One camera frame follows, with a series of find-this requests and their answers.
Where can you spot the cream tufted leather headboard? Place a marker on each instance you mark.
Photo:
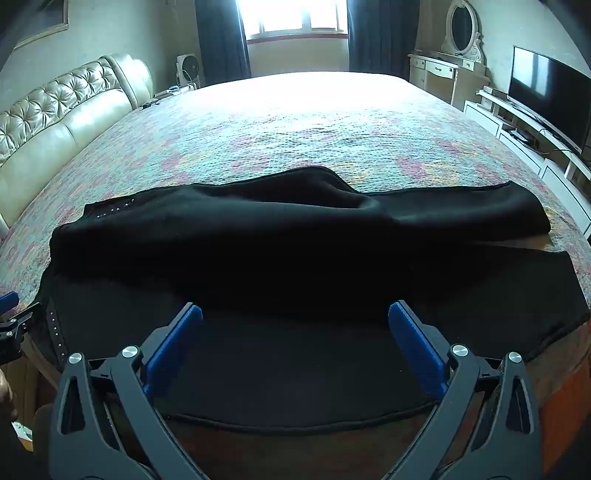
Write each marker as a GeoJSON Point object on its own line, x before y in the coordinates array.
{"type": "Point", "coordinates": [69, 120]}

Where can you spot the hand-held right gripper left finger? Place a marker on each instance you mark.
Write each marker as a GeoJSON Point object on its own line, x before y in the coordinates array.
{"type": "Point", "coordinates": [175, 341]}

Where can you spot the white fan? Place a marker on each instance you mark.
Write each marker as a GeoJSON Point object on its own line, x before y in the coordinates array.
{"type": "Point", "coordinates": [188, 69]}

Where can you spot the black pants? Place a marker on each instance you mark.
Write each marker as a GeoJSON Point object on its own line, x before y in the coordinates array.
{"type": "Point", "coordinates": [295, 240]}

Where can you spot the curved black television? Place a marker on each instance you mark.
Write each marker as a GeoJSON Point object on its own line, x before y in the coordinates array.
{"type": "Point", "coordinates": [545, 92]}

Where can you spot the framed wall picture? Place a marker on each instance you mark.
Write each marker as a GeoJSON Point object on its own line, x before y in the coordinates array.
{"type": "Point", "coordinates": [44, 21]}

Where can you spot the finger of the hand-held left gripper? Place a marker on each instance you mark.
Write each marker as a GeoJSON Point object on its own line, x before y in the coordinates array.
{"type": "Point", "coordinates": [14, 330]}

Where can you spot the window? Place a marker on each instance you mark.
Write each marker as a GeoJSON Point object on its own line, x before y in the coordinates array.
{"type": "Point", "coordinates": [295, 16]}

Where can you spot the cream dressing table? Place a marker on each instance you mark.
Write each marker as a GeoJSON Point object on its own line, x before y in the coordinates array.
{"type": "Point", "coordinates": [436, 76]}

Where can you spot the oval vanity mirror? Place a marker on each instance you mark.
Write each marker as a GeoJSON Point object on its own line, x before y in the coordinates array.
{"type": "Point", "coordinates": [461, 30]}

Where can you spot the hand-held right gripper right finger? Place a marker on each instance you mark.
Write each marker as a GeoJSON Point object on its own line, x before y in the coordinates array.
{"type": "Point", "coordinates": [415, 341]}

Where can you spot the white television stand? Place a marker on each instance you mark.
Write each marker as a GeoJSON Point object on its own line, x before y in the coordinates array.
{"type": "Point", "coordinates": [521, 152]}

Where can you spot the floral bed blanket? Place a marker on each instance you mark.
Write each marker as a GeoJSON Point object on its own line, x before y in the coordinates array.
{"type": "Point", "coordinates": [295, 134]}

